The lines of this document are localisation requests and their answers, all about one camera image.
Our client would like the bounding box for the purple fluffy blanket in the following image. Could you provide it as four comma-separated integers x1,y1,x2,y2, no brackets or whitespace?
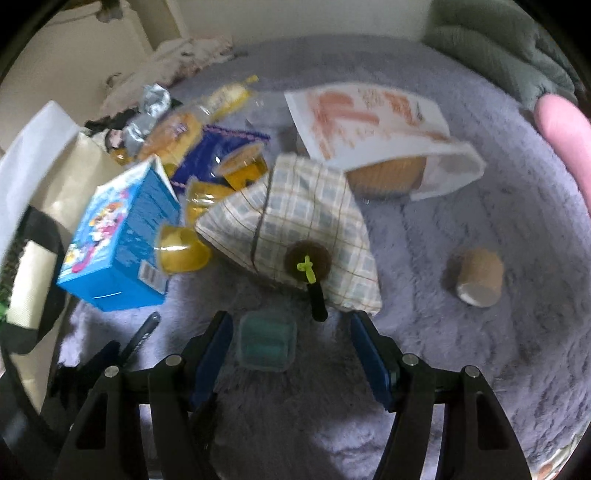
55,34,591,480

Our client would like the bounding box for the beige paper bag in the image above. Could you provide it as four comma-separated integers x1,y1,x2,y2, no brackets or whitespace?
0,100,127,259

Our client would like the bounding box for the yellow packaged cake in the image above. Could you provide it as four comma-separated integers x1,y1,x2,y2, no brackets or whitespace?
205,76,259,116

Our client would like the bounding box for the green quilt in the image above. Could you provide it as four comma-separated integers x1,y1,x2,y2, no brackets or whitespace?
422,0,580,107

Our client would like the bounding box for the cardboard tube roll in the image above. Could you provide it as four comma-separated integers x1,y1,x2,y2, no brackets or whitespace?
455,248,505,308

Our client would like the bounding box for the small green plastic box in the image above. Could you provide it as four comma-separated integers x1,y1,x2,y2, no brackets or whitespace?
236,310,297,372

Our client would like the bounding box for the floral cloth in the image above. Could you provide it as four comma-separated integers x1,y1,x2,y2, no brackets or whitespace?
99,34,236,116

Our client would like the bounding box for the plaid cloth pouch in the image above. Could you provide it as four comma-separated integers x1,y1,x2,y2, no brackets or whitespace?
195,154,384,317

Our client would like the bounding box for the brown pompom green sprout clip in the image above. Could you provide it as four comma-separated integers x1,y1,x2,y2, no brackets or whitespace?
285,240,332,323

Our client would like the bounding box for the blue cartoon print carton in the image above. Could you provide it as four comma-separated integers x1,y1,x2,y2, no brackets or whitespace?
56,157,182,312

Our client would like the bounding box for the white orange print paper bag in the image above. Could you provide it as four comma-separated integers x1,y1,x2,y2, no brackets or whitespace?
284,83,486,201

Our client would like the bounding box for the purple snack packet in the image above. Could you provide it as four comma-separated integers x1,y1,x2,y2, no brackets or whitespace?
168,124,271,185

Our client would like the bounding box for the black and white bag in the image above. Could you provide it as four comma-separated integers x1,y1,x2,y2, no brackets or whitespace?
0,205,70,356

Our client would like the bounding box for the orange bread packet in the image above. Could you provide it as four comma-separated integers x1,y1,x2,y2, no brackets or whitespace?
139,104,208,167

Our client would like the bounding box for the yellow jelly cup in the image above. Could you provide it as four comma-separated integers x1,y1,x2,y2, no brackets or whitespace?
185,178,234,227
217,141,269,191
157,225,212,274

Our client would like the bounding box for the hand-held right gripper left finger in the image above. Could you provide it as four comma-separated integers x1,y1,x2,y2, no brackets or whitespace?
55,310,234,480

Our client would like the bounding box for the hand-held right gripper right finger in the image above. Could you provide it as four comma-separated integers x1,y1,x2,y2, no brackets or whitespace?
349,310,534,480

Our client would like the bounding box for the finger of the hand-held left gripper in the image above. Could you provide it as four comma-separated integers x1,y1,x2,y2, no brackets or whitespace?
119,311,162,367
55,340,122,393

